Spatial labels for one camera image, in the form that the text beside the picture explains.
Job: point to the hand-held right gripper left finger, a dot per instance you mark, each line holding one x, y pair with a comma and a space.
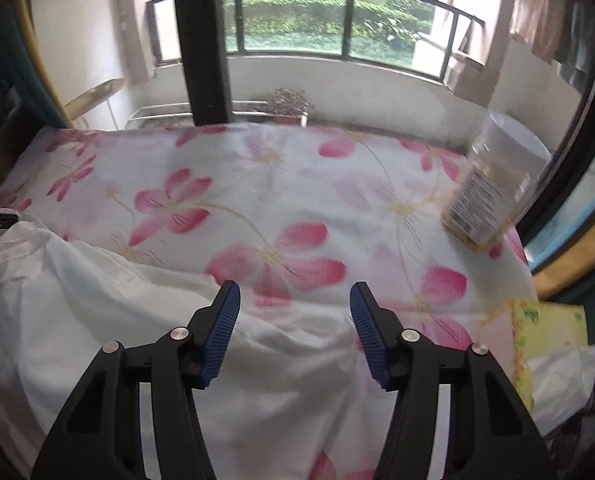
222, 330

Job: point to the metal balcony rack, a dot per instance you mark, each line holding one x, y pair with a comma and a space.
167, 112

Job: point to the teal curtain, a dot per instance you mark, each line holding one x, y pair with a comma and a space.
12, 75

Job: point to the tan round disc on stand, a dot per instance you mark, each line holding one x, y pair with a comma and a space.
94, 97

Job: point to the hanging clothes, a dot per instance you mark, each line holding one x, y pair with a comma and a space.
542, 15

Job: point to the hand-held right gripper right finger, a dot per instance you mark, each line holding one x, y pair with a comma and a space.
370, 335

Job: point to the clear plastic jar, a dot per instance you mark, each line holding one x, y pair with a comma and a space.
482, 200

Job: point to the potted dry plant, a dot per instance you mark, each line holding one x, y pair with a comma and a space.
288, 102

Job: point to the black window pillar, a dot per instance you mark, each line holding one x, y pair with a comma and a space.
202, 40

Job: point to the white balcony appliance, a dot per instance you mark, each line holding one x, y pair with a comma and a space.
515, 140

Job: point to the balcony cardboard box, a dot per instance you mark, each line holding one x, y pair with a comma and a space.
470, 75

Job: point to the brown bedside cardboard box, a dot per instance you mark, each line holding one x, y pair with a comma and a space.
12, 160

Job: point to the pink floral bedsheet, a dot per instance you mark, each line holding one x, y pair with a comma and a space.
287, 200

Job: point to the yellow tissue box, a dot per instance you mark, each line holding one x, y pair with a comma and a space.
525, 330

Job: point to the black balcony railing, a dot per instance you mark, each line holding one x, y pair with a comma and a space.
347, 15

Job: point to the white hooded jacket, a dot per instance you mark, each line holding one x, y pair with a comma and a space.
102, 320

